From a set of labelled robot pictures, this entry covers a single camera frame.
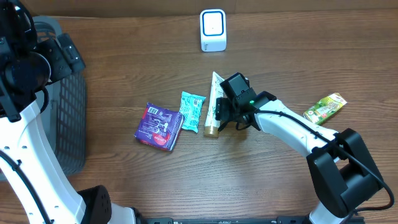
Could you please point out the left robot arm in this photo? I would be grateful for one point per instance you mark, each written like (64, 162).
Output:
(27, 159)

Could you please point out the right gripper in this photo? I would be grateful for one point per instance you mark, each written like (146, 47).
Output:
(226, 114)

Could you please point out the white tube with gold cap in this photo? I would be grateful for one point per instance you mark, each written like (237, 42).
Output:
(211, 124)

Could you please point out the purple sanitary pad pack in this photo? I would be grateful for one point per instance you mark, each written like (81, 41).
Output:
(159, 127)

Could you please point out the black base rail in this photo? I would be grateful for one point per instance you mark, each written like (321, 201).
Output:
(278, 220)

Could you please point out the yellow green sachet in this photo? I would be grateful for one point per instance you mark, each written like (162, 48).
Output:
(325, 108)

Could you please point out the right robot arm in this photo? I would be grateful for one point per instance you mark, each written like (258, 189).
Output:
(344, 174)

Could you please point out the teal wet wipes packet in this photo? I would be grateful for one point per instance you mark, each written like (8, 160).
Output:
(190, 108)

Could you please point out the grey plastic mesh basket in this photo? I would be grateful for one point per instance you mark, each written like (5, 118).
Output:
(65, 124)

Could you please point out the white barcode scanner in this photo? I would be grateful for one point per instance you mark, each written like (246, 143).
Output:
(213, 34)

